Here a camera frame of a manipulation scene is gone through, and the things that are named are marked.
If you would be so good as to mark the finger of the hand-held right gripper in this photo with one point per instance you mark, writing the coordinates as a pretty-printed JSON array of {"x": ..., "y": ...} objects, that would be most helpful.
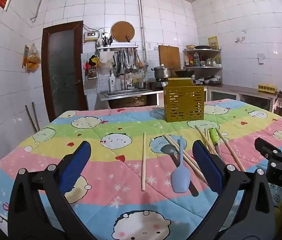
[{"x": 266, "y": 148}]

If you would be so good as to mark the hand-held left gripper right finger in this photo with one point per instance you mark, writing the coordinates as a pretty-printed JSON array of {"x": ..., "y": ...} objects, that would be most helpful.
[{"x": 207, "y": 166}]

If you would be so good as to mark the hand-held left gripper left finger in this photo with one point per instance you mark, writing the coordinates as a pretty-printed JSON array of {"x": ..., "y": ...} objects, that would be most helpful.
[{"x": 77, "y": 165}]

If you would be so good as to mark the wooden chopstick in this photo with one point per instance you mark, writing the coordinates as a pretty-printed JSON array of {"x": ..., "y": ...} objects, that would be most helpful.
[
  {"x": 206, "y": 135},
  {"x": 202, "y": 135},
  {"x": 231, "y": 150},
  {"x": 194, "y": 168},
  {"x": 143, "y": 160},
  {"x": 174, "y": 140}
]

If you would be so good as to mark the light blue plastic spoon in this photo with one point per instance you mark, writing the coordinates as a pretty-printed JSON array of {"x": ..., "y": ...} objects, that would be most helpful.
[{"x": 180, "y": 180}]

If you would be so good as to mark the dark grey spoon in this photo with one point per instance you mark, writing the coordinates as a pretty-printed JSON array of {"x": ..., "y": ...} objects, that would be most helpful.
[{"x": 168, "y": 150}]

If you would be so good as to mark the yellow perforated utensil holder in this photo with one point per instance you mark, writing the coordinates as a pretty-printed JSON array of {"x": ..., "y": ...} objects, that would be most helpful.
[{"x": 183, "y": 102}]

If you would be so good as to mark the yellow egg carton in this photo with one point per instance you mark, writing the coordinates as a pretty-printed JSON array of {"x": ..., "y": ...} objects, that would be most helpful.
[{"x": 267, "y": 88}]

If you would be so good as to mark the kitchen counter cabinet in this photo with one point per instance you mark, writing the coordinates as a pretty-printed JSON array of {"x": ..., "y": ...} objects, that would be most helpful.
[{"x": 243, "y": 97}]

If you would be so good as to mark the printed cartoon blanket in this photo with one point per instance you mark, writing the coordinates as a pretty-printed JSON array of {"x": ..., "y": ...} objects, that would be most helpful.
[{"x": 121, "y": 120}]

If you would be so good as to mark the thin wooden stick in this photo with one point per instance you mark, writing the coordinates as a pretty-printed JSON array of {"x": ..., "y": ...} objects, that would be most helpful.
[
  {"x": 35, "y": 116},
  {"x": 29, "y": 118}
]

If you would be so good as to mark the cluster of small bowls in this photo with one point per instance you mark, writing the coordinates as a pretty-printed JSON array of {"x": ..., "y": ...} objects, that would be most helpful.
[{"x": 212, "y": 80}]

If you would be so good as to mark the steel sink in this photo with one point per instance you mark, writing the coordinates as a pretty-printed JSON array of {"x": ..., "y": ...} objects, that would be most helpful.
[{"x": 126, "y": 93}]

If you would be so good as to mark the white dish soap bottle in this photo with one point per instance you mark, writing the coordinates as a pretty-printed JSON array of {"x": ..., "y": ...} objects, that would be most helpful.
[{"x": 111, "y": 81}]

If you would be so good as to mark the brown framed glass door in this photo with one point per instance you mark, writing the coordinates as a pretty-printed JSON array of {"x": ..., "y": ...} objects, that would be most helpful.
[{"x": 63, "y": 75}]

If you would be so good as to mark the black wok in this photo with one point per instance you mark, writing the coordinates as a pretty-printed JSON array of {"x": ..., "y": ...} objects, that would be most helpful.
[{"x": 184, "y": 73}]

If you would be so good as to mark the steel faucet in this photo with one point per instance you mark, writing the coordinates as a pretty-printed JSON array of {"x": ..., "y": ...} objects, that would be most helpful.
[{"x": 127, "y": 82}]

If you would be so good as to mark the gas stove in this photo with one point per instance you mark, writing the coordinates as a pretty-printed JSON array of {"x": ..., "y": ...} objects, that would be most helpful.
[{"x": 157, "y": 83}]

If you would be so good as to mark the steel corner shelf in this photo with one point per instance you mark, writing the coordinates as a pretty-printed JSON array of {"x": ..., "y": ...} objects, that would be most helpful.
[{"x": 203, "y": 67}]

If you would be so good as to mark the steel cooking pot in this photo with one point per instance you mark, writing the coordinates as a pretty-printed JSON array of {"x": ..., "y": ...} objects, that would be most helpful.
[{"x": 161, "y": 72}]

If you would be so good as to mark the yellow red rubber gloves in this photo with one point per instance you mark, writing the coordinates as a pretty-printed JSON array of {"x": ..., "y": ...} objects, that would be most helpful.
[{"x": 93, "y": 61}]

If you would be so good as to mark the cooking oil bottle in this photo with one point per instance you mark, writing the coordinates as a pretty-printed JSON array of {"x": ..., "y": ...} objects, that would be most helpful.
[{"x": 196, "y": 59}]

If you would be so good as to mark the white cloth bag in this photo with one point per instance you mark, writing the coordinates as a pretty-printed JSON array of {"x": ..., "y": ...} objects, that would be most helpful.
[{"x": 105, "y": 56}]

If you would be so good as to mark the orange plastic bag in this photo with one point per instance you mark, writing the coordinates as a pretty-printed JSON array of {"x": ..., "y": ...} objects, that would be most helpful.
[{"x": 32, "y": 61}]

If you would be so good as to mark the row of hanging steel ladles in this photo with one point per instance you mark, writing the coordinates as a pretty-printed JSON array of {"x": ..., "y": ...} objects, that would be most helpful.
[{"x": 128, "y": 61}]

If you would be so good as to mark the rectangular wooden cutting board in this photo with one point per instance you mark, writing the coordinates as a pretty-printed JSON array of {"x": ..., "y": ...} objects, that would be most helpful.
[{"x": 169, "y": 56}]

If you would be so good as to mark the dark frying pan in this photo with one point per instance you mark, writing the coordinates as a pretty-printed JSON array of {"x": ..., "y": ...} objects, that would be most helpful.
[{"x": 202, "y": 47}]

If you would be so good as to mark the white dish rack shelf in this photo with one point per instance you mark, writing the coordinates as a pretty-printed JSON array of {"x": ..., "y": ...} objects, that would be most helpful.
[{"x": 121, "y": 45}]

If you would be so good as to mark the white electric meter box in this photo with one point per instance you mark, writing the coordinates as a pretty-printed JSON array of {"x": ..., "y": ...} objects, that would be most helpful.
[{"x": 91, "y": 36}]

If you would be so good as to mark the white power strip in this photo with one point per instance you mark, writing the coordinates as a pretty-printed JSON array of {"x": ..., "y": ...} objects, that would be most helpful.
[{"x": 104, "y": 35}]

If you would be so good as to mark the round wooden board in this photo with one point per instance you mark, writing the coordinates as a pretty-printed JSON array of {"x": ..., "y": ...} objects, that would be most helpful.
[{"x": 122, "y": 31}]

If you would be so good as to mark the white wall hook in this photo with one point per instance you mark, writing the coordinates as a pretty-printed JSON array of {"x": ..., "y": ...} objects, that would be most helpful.
[{"x": 261, "y": 58}]

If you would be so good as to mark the small wall decal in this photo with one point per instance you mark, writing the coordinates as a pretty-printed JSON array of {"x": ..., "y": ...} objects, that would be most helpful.
[{"x": 241, "y": 38}]

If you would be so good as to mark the yellow wall sticker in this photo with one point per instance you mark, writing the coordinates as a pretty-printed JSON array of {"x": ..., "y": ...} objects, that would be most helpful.
[{"x": 213, "y": 42}]

